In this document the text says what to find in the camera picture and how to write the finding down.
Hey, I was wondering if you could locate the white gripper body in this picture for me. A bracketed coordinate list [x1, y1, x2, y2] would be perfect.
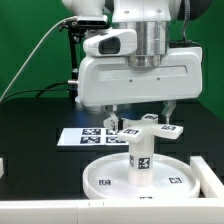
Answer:
[78, 47, 202, 107]

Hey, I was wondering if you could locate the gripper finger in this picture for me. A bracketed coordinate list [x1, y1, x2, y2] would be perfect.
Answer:
[162, 100, 176, 124]
[105, 105, 123, 131]

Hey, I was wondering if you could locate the white cross-shaped table base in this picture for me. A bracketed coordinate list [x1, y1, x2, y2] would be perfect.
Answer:
[117, 114, 183, 143]

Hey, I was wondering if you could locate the white round table top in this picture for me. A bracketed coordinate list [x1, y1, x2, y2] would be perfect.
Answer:
[83, 153, 200, 199]

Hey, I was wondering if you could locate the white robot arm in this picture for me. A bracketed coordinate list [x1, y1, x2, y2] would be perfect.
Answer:
[62, 0, 213, 129]

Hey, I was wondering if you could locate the white marker sheet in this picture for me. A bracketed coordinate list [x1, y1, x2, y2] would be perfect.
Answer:
[57, 128, 127, 146]

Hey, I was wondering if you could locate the white L-shaped border fence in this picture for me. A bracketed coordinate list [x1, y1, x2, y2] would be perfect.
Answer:
[0, 156, 224, 224]

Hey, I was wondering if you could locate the black cable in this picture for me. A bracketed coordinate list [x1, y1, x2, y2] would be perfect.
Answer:
[0, 80, 82, 106]

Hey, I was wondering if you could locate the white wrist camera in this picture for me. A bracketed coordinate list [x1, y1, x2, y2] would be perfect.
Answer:
[83, 29, 137, 57]

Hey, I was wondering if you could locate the grey camera cable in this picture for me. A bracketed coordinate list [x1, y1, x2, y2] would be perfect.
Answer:
[0, 17, 78, 103]

